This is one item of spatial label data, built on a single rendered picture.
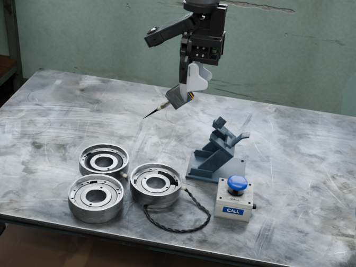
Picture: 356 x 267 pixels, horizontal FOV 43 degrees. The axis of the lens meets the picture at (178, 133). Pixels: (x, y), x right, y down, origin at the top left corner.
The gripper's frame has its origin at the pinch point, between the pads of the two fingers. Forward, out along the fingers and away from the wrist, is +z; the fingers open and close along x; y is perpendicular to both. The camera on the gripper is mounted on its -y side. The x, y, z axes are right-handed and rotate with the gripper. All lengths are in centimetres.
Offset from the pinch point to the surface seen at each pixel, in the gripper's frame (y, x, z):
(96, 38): -79, 140, 41
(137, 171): -5.7, -15.4, 12.3
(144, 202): -1.9, -22.3, 14.1
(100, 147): -15.9, -10.1, 11.5
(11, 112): -43.8, 0.3, 13.0
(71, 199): -14.3, -28.6, 11.7
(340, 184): 37.3, 0.3, 16.6
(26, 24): -119, 136, 37
